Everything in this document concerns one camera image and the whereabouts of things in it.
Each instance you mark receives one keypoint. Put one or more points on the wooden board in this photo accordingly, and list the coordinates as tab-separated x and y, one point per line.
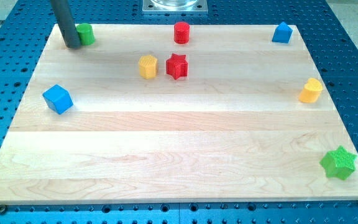
233	130

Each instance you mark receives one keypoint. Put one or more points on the yellow hexagon block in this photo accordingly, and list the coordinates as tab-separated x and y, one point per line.
148	66

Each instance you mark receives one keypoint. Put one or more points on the left board stop bolt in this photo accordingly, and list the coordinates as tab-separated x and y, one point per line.
3	209

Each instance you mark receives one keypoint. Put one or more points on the red star block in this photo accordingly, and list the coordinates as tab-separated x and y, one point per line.
177	66

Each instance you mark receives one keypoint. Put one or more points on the red cylinder block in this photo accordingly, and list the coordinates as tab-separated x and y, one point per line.
181	32

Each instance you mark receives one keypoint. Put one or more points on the green cylinder block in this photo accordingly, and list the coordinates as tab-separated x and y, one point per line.
85	33

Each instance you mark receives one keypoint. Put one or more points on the blue cube block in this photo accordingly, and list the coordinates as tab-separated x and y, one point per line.
58	99

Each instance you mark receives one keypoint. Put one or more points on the blue pentagon block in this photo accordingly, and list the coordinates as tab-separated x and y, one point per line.
282	34

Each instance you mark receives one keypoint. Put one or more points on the yellow heart block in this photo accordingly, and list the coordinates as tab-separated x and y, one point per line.
311	91

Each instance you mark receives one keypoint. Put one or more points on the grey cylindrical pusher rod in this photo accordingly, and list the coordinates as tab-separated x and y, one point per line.
66	23

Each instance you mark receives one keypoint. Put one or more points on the green star block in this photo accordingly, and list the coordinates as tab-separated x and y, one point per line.
338	163

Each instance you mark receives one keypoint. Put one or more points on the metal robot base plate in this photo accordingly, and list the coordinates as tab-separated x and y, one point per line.
174	6

